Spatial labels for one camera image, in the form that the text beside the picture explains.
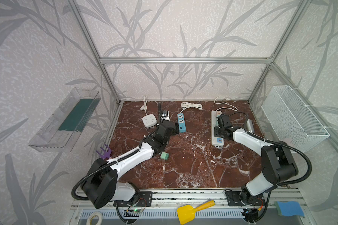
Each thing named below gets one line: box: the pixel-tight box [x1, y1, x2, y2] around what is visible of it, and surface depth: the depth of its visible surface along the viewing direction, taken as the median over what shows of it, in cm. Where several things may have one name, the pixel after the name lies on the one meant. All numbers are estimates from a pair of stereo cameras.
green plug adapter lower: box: [160, 151, 170, 161], surface depth 89 cm
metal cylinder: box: [245, 119, 255, 134], surface depth 103 cm
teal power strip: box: [177, 112, 187, 134], surface depth 104 cm
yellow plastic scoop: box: [176, 200, 216, 225], surface depth 71 cm
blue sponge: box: [274, 201, 305, 217], surface depth 71 cm
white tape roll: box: [86, 210, 104, 225], surface depth 69 cm
